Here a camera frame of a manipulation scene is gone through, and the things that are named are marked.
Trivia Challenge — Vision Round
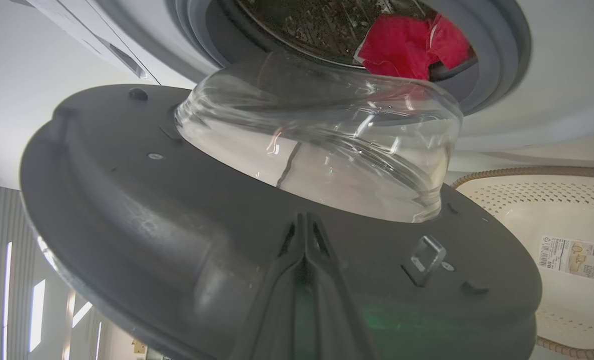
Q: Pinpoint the red garment with white trim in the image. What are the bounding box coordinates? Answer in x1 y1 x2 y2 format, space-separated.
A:
354 12 472 81

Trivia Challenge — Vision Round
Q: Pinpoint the white front-load washing machine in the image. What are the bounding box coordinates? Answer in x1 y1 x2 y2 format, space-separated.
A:
12 0 594 173

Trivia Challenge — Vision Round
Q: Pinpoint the perforated steel washer drum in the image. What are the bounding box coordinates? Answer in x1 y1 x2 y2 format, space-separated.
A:
234 0 477 71

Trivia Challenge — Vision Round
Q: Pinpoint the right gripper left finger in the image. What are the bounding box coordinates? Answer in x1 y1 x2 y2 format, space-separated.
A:
229 214 306 360

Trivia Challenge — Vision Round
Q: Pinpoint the cream perforated laundry basket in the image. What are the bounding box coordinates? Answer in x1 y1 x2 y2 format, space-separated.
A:
449 166 594 360

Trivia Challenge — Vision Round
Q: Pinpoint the white barcode sticker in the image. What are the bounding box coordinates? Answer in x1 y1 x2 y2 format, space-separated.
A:
537 235 594 280

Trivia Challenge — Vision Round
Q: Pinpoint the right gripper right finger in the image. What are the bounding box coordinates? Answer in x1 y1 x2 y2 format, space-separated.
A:
305 214 377 360

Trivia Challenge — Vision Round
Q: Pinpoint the dark round glass washer door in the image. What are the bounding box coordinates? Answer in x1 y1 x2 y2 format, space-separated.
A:
19 50 542 360

